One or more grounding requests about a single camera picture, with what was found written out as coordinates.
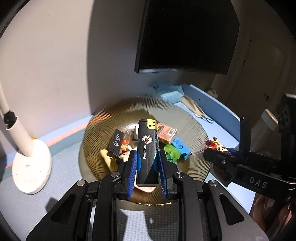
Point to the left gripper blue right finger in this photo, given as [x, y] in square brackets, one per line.
[166, 172]

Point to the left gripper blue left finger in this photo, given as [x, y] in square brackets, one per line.
[131, 170]

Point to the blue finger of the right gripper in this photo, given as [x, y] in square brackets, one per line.
[222, 160]
[237, 153]

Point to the green spiky toy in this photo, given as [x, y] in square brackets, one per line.
[172, 153]

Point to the black fashion lighter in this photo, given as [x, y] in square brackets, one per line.
[147, 149]

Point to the small red-dressed figurine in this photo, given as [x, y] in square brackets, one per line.
[215, 144]

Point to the yellow lighter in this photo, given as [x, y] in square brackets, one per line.
[110, 162]

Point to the red lighter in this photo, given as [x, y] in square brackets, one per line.
[125, 145]

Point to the blue lighter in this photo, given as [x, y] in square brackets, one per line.
[182, 148]

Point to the pink playing card box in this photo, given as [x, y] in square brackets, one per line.
[165, 133]

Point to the pink speckled eraser case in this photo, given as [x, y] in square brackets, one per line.
[147, 189]

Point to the long black lighter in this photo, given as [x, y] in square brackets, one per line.
[114, 146]

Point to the person's right hand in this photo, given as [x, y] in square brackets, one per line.
[275, 218]

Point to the amber ribbed glass plate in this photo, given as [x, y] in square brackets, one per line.
[105, 132]

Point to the small beige statuette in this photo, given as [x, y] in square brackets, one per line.
[212, 92]

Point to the beige face mask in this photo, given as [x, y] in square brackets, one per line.
[195, 109]

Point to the white desk lamp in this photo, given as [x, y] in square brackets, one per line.
[32, 163]

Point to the black monitor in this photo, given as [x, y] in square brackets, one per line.
[187, 36]

